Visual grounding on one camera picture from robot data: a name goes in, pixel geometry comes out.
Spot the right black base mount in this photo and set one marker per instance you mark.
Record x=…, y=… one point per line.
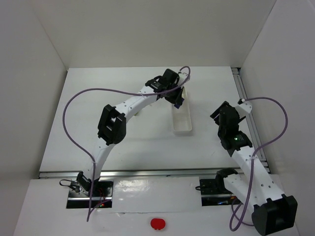
x=211, y=195

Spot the purple lego brick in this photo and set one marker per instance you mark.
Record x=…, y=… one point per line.
x=179, y=103

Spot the red round button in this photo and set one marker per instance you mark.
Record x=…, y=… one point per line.
x=158, y=224

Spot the aluminium rail front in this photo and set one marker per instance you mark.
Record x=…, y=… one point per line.
x=145, y=173

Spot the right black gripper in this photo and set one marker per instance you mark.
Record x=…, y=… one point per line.
x=219, y=114

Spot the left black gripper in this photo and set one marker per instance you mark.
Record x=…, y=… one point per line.
x=175, y=97

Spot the aluminium rail right side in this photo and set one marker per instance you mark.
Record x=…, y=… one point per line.
x=253, y=132

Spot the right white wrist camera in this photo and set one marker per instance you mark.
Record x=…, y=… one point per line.
x=244, y=107

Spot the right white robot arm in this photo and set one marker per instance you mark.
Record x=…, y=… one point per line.
x=270, y=208

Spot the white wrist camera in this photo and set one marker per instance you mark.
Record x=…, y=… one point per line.
x=244, y=107
x=182, y=79

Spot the aluminium rail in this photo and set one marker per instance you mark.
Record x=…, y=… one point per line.
x=253, y=132
x=145, y=173

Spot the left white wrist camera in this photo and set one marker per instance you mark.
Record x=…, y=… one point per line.
x=182, y=79

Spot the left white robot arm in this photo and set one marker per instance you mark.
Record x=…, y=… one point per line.
x=113, y=120

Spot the white three-compartment tray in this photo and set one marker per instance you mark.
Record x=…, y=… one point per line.
x=181, y=118

